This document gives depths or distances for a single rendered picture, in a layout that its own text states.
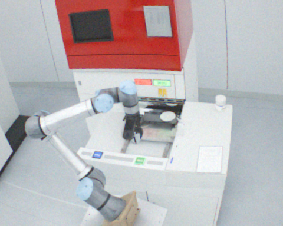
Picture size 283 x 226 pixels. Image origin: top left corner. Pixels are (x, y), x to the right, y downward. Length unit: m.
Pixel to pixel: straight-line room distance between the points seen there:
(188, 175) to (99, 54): 0.98
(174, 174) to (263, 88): 2.37
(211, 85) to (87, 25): 2.20
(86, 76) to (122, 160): 0.76
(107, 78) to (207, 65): 1.74
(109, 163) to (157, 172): 0.28
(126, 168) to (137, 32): 0.81
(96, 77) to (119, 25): 0.50
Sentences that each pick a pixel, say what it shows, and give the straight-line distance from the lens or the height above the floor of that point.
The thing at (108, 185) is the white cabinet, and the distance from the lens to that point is 1.93.
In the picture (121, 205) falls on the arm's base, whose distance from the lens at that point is 1.46.
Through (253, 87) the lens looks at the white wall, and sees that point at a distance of 3.76.
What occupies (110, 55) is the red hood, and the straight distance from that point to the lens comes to 1.99.
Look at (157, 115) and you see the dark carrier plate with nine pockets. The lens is 2.09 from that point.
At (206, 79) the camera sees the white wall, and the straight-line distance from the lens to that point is 3.73.
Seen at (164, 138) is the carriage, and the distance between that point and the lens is 1.94.
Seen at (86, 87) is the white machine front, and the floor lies 1.04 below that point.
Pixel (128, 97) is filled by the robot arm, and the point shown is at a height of 1.41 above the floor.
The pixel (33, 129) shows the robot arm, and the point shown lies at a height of 1.41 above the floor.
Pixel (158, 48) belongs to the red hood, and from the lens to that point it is 1.86.
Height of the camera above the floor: 2.19
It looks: 37 degrees down
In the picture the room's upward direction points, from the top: 9 degrees counter-clockwise
